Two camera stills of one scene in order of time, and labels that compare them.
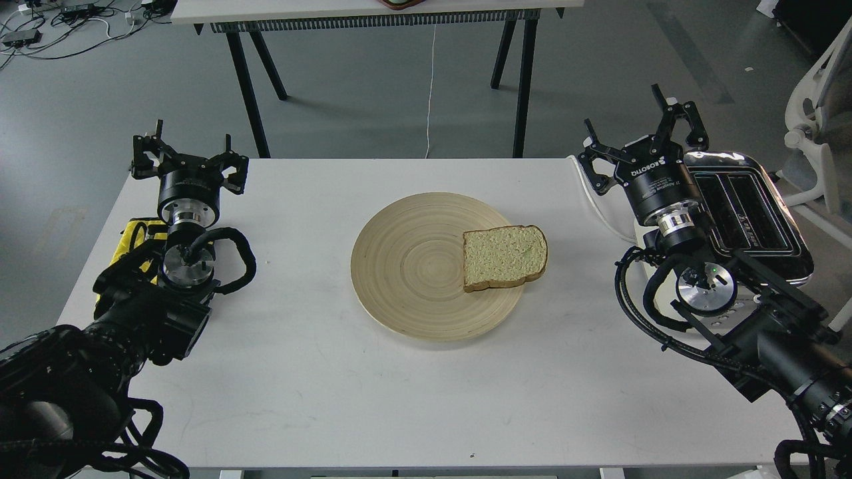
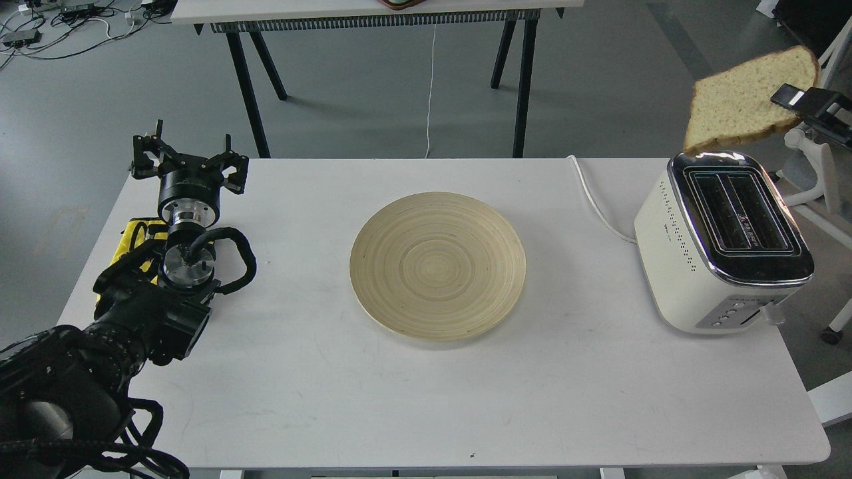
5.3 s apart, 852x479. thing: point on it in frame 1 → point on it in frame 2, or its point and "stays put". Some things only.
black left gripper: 190,185 stays put
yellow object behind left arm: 158,229 stays put
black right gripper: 650,169 → 828,111
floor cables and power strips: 43,28 stays put
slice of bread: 503,256 → 737,104
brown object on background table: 401,4 stays put
